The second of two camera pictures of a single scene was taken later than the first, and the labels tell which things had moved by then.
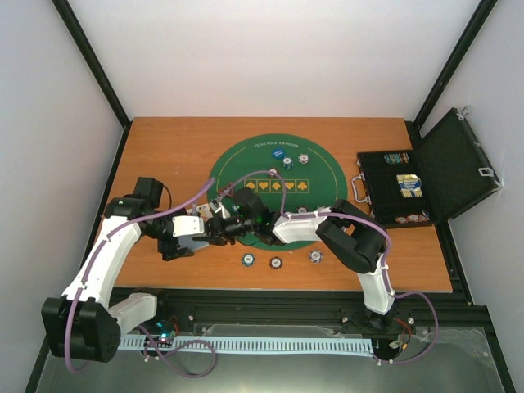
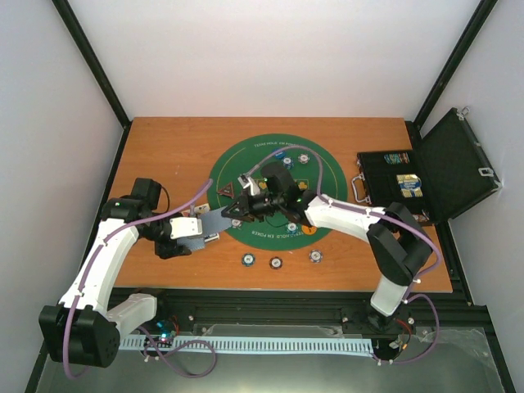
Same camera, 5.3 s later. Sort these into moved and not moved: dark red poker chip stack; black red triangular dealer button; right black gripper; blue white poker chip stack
Moved: right black gripper
Not moved: blue white poker chip stack; dark red poker chip stack; black red triangular dealer button
